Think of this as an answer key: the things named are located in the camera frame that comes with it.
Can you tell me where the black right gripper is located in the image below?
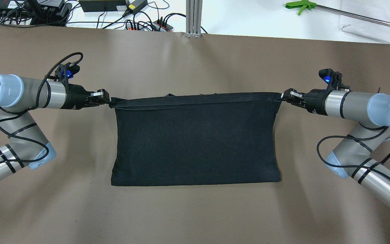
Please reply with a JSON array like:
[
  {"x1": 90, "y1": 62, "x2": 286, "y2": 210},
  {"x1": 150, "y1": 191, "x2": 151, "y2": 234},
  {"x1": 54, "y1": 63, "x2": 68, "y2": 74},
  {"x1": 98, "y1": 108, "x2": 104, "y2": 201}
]
[{"x1": 281, "y1": 89, "x2": 328, "y2": 116}]

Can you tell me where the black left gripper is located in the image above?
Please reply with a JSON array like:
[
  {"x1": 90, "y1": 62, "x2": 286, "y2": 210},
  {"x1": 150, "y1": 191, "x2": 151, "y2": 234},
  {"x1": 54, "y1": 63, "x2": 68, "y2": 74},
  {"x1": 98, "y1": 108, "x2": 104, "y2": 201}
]
[{"x1": 66, "y1": 84, "x2": 117, "y2": 110}]

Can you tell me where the black graphic t-shirt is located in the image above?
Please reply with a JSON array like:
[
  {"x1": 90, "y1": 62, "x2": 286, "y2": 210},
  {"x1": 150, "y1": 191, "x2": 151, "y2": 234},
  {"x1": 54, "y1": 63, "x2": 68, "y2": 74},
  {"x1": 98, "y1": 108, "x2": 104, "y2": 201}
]
[{"x1": 110, "y1": 92, "x2": 281, "y2": 186}]

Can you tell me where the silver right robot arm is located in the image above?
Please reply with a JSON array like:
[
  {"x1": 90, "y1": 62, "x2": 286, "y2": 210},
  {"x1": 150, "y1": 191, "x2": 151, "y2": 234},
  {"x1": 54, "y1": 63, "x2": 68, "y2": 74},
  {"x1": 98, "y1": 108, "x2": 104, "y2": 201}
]
[{"x1": 280, "y1": 88, "x2": 390, "y2": 207}]

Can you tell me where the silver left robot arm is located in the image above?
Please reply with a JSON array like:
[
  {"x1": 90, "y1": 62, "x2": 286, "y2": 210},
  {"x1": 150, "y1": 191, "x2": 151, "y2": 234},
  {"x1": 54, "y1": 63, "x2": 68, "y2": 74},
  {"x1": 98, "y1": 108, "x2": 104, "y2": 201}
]
[{"x1": 0, "y1": 74, "x2": 113, "y2": 181}]

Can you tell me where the red black usb hub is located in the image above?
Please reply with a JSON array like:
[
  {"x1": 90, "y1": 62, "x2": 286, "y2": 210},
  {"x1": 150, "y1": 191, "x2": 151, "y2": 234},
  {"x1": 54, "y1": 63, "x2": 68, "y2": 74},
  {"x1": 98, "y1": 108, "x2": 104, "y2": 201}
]
[{"x1": 153, "y1": 19, "x2": 174, "y2": 32}]

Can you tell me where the black power adapter box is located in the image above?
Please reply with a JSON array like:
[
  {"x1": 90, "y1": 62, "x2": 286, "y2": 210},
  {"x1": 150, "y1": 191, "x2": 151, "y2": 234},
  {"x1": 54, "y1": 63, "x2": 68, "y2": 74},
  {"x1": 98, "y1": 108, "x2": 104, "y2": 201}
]
[{"x1": 78, "y1": 0, "x2": 130, "y2": 13}]

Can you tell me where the black power brick yellow label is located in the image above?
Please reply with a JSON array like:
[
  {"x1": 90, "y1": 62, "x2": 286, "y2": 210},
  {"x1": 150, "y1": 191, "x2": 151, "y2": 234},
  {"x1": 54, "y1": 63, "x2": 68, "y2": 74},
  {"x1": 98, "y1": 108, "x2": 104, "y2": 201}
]
[{"x1": 128, "y1": 0, "x2": 148, "y2": 13}]

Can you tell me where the white cloth on table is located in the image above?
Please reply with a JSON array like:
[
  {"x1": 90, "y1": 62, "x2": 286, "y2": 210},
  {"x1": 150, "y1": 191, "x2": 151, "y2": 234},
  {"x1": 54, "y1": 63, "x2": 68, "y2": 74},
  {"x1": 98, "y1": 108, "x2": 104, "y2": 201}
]
[{"x1": 339, "y1": 0, "x2": 390, "y2": 44}]

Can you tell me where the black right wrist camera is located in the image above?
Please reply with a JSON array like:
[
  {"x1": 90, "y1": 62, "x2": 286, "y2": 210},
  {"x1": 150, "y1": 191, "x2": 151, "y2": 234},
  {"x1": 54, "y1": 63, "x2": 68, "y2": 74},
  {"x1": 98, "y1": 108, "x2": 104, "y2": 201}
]
[{"x1": 318, "y1": 68, "x2": 351, "y2": 92}]

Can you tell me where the green handled reacher tool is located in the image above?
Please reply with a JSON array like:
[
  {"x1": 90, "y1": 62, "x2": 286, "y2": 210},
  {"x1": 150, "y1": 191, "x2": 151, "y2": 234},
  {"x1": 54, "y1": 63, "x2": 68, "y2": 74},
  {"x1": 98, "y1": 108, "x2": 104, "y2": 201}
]
[{"x1": 285, "y1": 0, "x2": 390, "y2": 27}]

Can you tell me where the black electronics box with cables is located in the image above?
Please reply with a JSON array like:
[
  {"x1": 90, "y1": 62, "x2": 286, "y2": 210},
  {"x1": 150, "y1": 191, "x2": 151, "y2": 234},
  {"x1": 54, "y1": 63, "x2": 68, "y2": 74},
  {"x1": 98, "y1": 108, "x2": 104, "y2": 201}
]
[{"x1": 26, "y1": 0, "x2": 73, "y2": 26}]

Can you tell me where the aluminium frame post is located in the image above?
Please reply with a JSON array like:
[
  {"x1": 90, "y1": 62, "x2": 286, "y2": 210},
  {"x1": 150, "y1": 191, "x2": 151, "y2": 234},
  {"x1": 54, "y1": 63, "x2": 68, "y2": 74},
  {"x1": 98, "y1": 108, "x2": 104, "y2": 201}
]
[{"x1": 185, "y1": 0, "x2": 203, "y2": 39}]

